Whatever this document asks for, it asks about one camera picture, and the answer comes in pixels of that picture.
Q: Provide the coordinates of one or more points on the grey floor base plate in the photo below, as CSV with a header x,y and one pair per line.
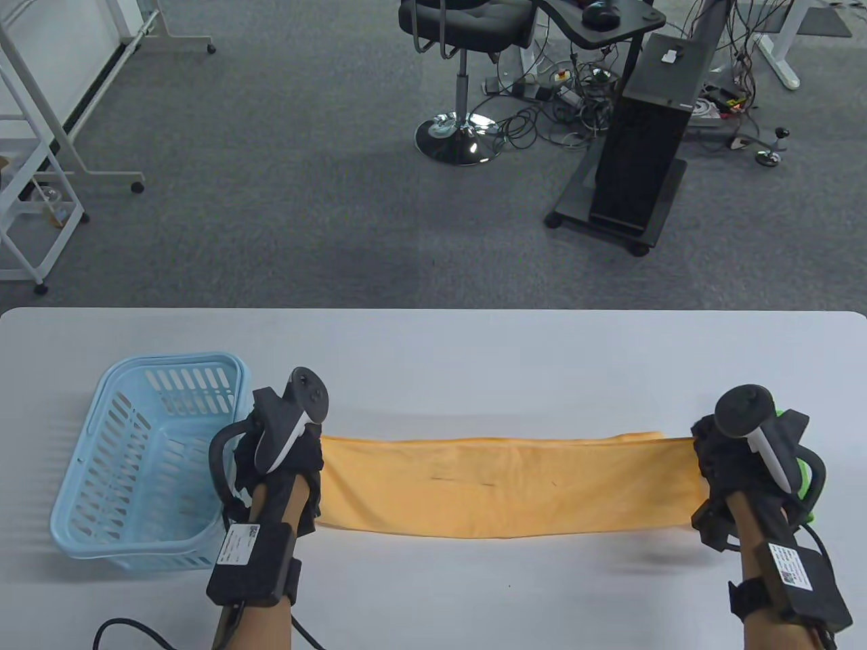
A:
x,y
704,112

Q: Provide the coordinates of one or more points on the black rolling desk stand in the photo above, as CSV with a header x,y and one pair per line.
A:
x,y
630,24

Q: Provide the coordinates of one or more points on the small metal stand black knob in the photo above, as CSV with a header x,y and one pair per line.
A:
x,y
769,158

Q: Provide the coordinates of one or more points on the person's right forearm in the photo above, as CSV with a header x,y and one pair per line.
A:
x,y
748,535

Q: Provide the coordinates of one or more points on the green rectangular towel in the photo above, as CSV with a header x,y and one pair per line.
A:
x,y
805,477

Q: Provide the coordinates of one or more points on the person's left forearm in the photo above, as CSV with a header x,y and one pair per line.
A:
x,y
278,501

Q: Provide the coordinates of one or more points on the black labelled sensor box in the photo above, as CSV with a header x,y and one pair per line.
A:
x,y
261,562
809,582

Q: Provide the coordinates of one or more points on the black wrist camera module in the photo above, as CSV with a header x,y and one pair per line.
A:
x,y
714,525

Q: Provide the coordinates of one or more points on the person's left hand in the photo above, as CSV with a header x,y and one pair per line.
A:
x,y
308,460

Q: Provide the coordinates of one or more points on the black office chair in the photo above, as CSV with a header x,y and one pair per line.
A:
x,y
467,20

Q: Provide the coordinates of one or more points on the white whiteboard stand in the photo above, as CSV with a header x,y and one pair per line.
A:
x,y
68,145

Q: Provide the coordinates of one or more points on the white desk leg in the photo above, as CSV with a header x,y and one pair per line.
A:
x,y
779,47

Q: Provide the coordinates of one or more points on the dark floor mat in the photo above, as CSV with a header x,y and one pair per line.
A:
x,y
823,20

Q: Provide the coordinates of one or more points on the white power strip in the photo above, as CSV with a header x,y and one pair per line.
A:
x,y
504,87

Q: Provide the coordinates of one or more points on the orange towel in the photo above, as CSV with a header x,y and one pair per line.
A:
x,y
508,487

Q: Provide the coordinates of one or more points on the black desk column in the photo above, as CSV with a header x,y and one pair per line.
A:
x,y
711,27

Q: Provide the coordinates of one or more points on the person's right hand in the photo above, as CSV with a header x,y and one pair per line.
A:
x,y
728,467

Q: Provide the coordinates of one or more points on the white wheeled rack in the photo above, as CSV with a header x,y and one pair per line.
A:
x,y
27,203

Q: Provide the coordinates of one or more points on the light blue plastic basket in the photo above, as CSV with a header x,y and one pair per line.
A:
x,y
169,357

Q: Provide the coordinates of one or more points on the black computer tower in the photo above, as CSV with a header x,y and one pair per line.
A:
x,y
643,149

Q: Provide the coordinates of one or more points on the black computer mouse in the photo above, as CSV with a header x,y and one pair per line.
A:
x,y
599,13

